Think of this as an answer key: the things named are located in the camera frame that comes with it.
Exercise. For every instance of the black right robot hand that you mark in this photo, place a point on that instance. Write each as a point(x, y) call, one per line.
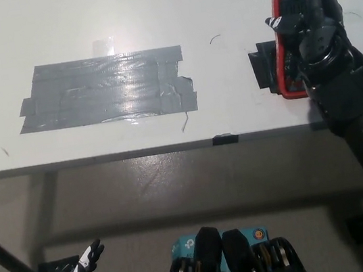
point(321, 40)

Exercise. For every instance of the red multimeter with black stand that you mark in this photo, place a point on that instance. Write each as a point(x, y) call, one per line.
point(293, 92)

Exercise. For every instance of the black tape patch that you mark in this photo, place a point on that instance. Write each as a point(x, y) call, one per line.
point(264, 69)

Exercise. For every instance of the grey duct tape patch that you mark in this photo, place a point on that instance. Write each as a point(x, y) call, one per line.
point(103, 93)

